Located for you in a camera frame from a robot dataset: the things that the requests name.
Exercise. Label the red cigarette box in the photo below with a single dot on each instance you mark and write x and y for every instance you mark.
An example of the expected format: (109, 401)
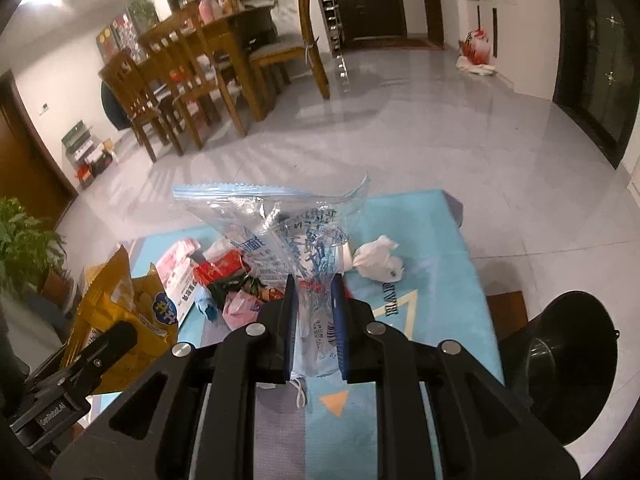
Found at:
(224, 267)

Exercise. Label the wooden dining table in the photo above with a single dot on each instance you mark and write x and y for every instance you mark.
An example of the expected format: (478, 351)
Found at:
(229, 35)

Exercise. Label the yellow snack bag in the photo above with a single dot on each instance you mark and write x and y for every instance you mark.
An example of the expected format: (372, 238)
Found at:
(144, 317)

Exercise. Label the light blue play mat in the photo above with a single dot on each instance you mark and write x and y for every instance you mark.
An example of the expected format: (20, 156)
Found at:
(327, 429)

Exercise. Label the black round trash bin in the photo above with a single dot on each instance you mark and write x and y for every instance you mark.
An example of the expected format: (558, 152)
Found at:
(562, 364)

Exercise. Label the wooden chair at table end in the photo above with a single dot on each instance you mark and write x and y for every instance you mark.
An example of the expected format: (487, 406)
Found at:
(303, 45)

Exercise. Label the wooden chair near left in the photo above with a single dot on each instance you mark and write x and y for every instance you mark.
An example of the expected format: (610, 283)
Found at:
(122, 75)

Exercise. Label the dark glass door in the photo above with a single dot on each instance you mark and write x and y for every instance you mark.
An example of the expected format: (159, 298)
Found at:
(597, 84)

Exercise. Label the crumpled white tissue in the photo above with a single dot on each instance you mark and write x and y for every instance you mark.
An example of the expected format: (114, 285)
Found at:
(377, 262)

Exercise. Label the metal step ladder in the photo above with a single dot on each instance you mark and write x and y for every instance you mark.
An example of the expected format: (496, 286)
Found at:
(334, 29)

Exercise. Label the brown wooden door left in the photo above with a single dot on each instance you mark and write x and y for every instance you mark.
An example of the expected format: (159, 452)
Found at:
(28, 170)

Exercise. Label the clear blue zip plastic bag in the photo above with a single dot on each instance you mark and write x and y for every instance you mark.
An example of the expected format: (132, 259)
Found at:
(285, 233)

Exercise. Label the wooden chair middle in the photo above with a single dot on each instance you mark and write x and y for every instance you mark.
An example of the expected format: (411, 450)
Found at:
(188, 64)

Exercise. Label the pink white printed wrapper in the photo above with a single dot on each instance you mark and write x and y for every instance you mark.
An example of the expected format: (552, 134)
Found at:
(175, 269)

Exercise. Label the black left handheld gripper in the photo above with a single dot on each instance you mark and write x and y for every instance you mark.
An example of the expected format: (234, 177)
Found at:
(39, 409)

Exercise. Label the crumpled pink wrapper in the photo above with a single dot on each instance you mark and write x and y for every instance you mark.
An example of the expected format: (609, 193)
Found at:
(241, 309)

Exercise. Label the red white bag on floor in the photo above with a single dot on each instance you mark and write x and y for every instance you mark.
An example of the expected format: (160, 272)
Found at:
(475, 54)

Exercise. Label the blue crumpled wrapper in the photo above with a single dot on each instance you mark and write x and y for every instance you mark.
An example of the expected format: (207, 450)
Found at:
(205, 303)

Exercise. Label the stack of boxes by wall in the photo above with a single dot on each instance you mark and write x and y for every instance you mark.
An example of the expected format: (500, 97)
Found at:
(87, 155)

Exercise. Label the white wall cabinet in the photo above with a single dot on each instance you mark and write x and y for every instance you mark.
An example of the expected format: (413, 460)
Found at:
(524, 38)

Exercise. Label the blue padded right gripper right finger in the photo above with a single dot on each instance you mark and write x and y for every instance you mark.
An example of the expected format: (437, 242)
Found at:
(355, 349)

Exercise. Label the green potted plant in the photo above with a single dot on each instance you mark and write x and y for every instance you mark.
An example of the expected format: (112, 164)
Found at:
(29, 251)

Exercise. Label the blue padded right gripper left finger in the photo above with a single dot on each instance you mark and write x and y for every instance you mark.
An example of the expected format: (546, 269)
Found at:
(276, 345)

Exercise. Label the brown wooden board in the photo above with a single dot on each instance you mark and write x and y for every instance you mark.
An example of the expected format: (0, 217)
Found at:
(508, 313)

